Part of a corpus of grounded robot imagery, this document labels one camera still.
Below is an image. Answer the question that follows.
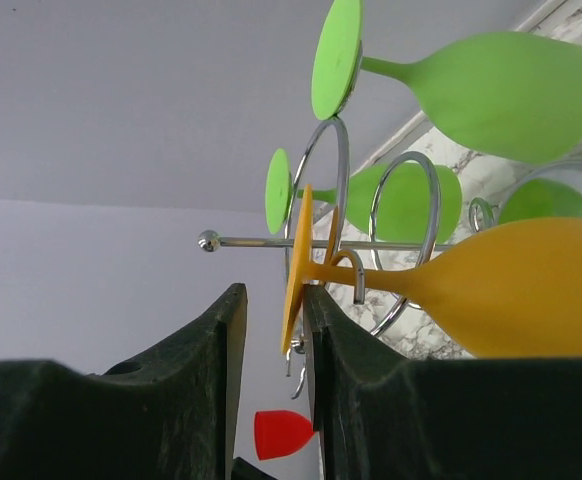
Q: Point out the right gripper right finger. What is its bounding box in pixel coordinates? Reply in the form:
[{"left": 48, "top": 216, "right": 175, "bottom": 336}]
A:
[{"left": 303, "top": 286, "right": 582, "bottom": 479}]

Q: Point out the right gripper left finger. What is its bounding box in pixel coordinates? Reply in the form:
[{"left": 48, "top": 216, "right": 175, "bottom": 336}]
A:
[{"left": 0, "top": 283, "right": 247, "bottom": 479}]

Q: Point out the red wine glass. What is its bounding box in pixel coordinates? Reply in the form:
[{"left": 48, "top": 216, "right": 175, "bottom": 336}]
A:
[{"left": 254, "top": 410, "right": 315, "bottom": 461}]

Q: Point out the orange wine glass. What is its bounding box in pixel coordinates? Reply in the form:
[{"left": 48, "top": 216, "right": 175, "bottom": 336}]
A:
[{"left": 279, "top": 183, "right": 582, "bottom": 359}]

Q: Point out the left green wine glass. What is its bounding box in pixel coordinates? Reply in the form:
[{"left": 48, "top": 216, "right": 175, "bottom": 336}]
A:
[{"left": 265, "top": 149, "right": 463, "bottom": 243}]

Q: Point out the green wine glass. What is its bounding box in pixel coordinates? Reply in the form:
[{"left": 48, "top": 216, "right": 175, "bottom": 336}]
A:
[
  {"left": 265, "top": 149, "right": 463, "bottom": 243},
  {"left": 311, "top": 1, "right": 582, "bottom": 164}
]

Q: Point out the chrome wine glass rack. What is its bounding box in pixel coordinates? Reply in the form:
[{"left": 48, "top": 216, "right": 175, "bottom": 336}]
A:
[{"left": 197, "top": 117, "right": 582, "bottom": 400}]

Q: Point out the rear green wine glass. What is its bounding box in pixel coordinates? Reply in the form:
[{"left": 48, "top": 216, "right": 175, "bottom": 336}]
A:
[{"left": 311, "top": 1, "right": 582, "bottom": 164}]

